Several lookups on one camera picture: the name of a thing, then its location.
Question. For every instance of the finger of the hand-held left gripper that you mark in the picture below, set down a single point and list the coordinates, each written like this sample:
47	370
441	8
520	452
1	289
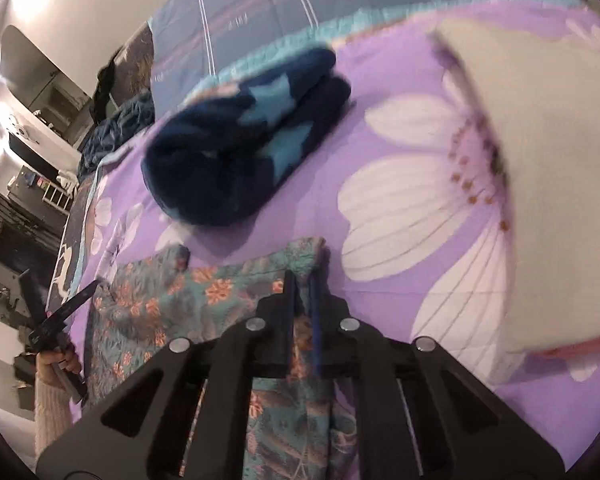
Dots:
34	295
75	300

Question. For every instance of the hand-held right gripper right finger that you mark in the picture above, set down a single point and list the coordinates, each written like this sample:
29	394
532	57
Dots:
316	330

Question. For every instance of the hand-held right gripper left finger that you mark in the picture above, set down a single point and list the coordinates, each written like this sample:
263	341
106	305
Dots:
285	320

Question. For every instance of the teal floral shirt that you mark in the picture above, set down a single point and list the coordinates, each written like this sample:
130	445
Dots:
220	290

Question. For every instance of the person's left forearm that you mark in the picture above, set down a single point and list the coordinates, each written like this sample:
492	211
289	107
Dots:
52	410

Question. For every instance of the person's left hand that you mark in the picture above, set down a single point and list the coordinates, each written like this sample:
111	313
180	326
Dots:
62	359

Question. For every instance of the dark deer print blanket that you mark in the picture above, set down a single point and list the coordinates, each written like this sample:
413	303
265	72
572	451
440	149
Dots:
77	240

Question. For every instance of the white slatted rack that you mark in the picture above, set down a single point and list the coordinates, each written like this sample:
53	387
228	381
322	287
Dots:
60	195

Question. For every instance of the navy star print folded garment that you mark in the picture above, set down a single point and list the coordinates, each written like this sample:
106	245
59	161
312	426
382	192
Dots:
220	170

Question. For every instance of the dark blue crumpled blanket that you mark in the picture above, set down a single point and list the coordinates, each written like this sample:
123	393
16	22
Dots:
115	130

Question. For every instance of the black garment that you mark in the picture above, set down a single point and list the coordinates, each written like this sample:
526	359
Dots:
105	85

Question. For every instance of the dark floral print pillow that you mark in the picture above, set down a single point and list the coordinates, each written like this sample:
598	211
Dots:
137	60

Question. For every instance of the purple floral bed sheet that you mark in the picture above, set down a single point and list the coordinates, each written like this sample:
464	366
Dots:
390	70

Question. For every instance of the beige folded cloth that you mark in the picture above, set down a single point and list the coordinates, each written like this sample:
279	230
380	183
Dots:
555	185

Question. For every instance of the pink folded cloth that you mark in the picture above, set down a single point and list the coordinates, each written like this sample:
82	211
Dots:
595	347

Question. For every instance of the white round wall gadget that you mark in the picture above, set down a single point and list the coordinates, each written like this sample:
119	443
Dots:
22	127

